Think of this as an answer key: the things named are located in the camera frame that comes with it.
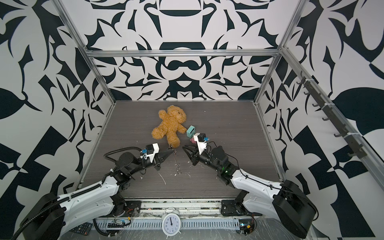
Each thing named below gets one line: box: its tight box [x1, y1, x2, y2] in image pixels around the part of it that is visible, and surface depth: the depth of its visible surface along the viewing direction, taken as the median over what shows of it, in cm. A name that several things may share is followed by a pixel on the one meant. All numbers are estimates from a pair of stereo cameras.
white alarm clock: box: [161, 207, 182, 240], surface depth 70 cm
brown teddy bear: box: [151, 105, 187, 148], surface depth 98 cm
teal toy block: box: [186, 125, 196, 138], surface depth 101 cm
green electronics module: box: [238, 219, 255, 235], surface depth 73 cm
